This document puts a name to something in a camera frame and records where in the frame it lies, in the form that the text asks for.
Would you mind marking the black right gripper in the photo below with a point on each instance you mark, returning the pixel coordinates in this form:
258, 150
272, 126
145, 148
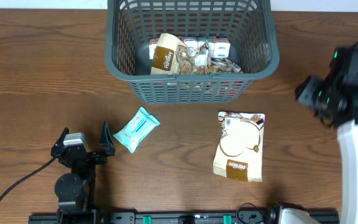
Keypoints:
310, 86

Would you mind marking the beige Panitee snack bag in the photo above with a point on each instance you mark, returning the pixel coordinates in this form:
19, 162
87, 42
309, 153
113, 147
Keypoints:
240, 148

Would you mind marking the Kleenex tissue multipack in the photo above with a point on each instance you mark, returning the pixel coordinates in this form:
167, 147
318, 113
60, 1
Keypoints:
219, 47

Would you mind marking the grey plastic basket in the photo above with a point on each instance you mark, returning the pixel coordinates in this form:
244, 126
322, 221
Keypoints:
247, 24

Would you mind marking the orange spaghetti package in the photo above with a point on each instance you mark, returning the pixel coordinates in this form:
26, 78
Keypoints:
203, 91

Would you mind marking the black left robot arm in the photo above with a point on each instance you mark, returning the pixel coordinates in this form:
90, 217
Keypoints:
75, 190

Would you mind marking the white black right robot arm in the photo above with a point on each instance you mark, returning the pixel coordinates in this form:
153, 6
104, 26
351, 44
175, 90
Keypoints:
343, 76

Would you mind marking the teal wet wipes pack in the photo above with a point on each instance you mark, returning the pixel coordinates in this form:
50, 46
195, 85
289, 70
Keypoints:
137, 129

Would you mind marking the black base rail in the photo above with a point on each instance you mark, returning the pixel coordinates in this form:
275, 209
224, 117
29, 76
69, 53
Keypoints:
245, 216

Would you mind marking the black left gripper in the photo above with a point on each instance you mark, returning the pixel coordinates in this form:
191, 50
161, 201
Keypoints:
105, 144

